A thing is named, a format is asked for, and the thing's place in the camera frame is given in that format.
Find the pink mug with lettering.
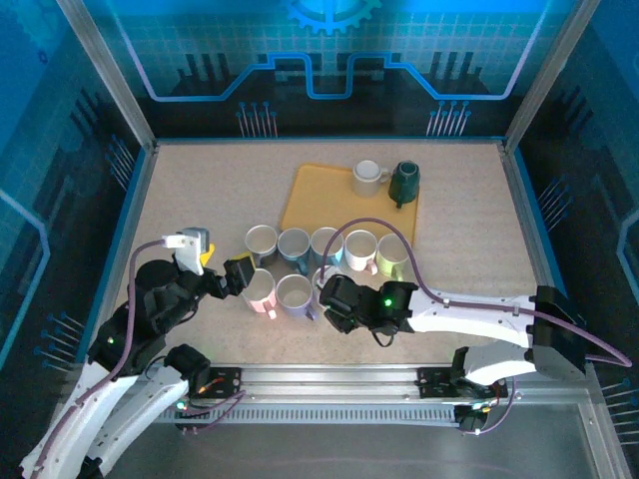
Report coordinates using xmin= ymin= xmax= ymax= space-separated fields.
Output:
xmin=242 ymin=268 xmax=279 ymax=320

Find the grey mug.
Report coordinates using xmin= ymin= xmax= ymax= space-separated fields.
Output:
xmin=244 ymin=224 xmax=280 ymax=268

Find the white speckled mug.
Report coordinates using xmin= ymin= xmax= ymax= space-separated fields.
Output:
xmin=310 ymin=264 xmax=345 ymax=300

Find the light green mug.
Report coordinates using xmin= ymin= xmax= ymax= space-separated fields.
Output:
xmin=376 ymin=234 xmax=413 ymax=280

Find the purple mug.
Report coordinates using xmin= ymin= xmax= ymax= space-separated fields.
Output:
xmin=275 ymin=272 xmax=319 ymax=321

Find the pale pink faceted mug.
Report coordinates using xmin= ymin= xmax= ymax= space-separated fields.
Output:
xmin=343 ymin=229 xmax=379 ymax=275

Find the light blue mug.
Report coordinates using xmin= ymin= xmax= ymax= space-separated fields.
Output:
xmin=309 ymin=227 xmax=345 ymax=270

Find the dark green mug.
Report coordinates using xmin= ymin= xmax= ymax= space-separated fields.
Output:
xmin=387 ymin=160 xmax=421 ymax=210

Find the white mug red interior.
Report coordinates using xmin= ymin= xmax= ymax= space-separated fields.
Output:
xmin=351 ymin=159 xmax=391 ymax=198

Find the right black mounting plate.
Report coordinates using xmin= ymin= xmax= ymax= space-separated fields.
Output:
xmin=416 ymin=366 xmax=510 ymax=400

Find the black mounting plate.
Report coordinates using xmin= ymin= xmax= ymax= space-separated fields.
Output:
xmin=416 ymin=366 xmax=510 ymax=400
xmin=192 ymin=366 xmax=244 ymax=400

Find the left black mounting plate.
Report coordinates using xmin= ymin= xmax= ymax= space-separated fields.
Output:
xmin=192 ymin=366 xmax=244 ymax=400

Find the yellow plastic tray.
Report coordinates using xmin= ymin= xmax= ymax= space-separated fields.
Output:
xmin=279 ymin=163 xmax=419 ymax=249

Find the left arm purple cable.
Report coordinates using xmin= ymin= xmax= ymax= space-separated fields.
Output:
xmin=27 ymin=239 xmax=250 ymax=473

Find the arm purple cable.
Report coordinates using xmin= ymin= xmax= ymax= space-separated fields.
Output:
xmin=319 ymin=218 xmax=633 ymax=435
xmin=27 ymin=239 xmax=250 ymax=473

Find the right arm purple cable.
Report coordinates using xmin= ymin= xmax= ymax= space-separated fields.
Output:
xmin=319 ymin=218 xmax=633 ymax=435

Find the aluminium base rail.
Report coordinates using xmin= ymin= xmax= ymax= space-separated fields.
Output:
xmin=64 ymin=362 xmax=595 ymax=400

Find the slotted grey cable duct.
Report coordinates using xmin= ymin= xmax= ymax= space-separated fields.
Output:
xmin=79 ymin=402 xmax=465 ymax=426

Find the left aluminium enclosure post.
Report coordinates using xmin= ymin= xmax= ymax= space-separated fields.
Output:
xmin=54 ymin=0 xmax=159 ymax=151

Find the aluminium enclosure post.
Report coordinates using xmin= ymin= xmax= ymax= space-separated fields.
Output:
xmin=503 ymin=0 xmax=598 ymax=151
xmin=54 ymin=0 xmax=159 ymax=151

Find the right aluminium enclosure post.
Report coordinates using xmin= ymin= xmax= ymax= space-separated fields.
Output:
xmin=503 ymin=0 xmax=598 ymax=151

